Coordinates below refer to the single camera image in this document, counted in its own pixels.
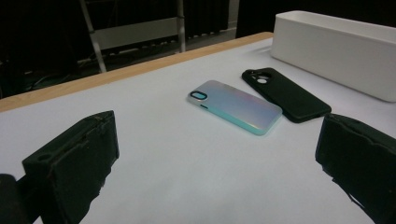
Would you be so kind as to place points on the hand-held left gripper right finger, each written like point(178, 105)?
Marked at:
point(361, 155)

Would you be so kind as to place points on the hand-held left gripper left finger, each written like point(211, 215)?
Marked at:
point(74, 161)

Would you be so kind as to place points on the black phone case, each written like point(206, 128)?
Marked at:
point(289, 96)

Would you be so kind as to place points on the white plastic bin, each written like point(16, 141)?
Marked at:
point(330, 56)

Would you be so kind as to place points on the iridescent pastel phone case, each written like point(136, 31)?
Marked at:
point(236, 107)

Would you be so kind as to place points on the white table mat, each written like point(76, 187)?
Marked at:
point(186, 174)

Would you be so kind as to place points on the white metal stand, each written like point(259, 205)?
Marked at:
point(134, 32)

